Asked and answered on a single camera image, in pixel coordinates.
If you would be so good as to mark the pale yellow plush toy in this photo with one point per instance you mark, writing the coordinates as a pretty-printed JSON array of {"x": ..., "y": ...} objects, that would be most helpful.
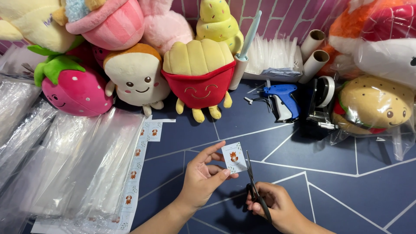
[{"x": 31, "y": 22}]

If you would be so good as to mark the person's right hand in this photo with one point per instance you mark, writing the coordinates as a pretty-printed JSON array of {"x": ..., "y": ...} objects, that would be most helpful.
[{"x": 281, "y": 206}]

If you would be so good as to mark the blue tagging gun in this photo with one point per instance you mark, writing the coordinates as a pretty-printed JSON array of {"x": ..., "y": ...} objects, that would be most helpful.
[{"x": 284, "y": 97}]

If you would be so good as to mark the black tape dispenser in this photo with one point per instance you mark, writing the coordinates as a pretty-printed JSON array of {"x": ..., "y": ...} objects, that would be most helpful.
[{"x": 320, "y": 104}]

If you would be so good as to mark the white fox print tag card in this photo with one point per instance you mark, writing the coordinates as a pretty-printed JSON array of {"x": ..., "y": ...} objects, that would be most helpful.
[{"x": 234, "y": 157}]

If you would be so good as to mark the burger plush toy in bag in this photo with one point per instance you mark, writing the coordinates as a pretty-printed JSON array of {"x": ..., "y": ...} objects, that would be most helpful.
[{"x": 373, "y": 104}]

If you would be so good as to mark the small stack of clear bags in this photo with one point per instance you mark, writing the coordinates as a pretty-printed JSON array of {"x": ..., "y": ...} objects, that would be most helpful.
[{"x": 14, "y": 100}]

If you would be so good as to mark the pink fluffy plush toy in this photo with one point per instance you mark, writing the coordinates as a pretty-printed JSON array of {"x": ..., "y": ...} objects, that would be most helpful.
[{"x": 164, "y": 27}]

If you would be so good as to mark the large stack of clear bags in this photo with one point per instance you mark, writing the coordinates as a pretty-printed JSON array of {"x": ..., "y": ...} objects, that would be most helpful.
[{"x": 74, "y": 169}]

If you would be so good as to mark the dark red strawberry plush toy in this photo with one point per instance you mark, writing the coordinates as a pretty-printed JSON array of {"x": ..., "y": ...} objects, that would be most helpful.
[{"x": 81, "y": 53}]

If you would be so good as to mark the cardboard tube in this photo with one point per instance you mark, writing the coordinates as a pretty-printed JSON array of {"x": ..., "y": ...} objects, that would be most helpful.
[
  {"x": 314, "y": 65},
  {"x": 312, "y": 40}
]

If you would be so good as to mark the toast plush toy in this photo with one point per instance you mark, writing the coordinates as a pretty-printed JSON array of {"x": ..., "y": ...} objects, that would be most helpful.
[{"x": 136, "y": 78}]

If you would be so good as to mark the narrow stack of clear bags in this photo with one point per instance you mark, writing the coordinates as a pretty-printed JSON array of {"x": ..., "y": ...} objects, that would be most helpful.
[{"x": 22, "y": 139}]

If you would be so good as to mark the small cut strip of tags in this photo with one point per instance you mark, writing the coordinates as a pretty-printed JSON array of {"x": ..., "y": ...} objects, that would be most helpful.
[{"x": 154, "y": 131}]

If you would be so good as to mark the black scissors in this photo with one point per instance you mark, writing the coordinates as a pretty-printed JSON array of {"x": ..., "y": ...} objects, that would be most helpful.
[{"x": 252, "y": 177}]

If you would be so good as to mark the yellow ice cream plush toy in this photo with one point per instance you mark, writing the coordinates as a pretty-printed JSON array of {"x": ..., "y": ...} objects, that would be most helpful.
[{"x": 219, "y": 24}]

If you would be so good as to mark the white tray of plastic tag pins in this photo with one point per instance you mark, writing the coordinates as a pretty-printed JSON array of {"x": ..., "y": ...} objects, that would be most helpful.
[{"x": 276, "y": 57}]

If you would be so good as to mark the crumpled clear bags heap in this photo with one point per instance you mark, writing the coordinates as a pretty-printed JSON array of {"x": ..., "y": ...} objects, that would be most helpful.
[{"x": 18, "y": 61}]

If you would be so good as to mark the pink cupcake plush toy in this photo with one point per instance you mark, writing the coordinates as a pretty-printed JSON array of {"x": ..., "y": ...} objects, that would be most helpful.
[{"x": 110, "y": 24}]

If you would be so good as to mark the person's left hand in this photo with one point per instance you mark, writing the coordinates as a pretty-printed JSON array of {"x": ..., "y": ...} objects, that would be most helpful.
[{"x": 198, "y": 182}]

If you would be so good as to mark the sheet of printed fox tags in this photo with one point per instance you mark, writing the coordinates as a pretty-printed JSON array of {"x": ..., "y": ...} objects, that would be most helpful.
[{"x": 133, "y": 182}]

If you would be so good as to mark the red and white plush in bag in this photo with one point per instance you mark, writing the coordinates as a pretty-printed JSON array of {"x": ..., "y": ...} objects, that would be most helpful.
[{"x": 386, "y": 48}]

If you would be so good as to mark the orange plush toy in bag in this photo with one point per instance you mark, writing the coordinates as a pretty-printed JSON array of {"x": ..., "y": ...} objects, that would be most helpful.
[{"x": 344, "y": 26}]

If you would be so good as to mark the pink strawberry plush toy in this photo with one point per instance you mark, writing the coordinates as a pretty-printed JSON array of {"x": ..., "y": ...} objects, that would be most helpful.
[{"x": 78, "y": 92}]

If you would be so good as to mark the red french fries plush toy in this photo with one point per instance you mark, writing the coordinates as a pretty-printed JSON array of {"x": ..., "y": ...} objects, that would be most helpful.
[{"x": 200, "y": 81}]

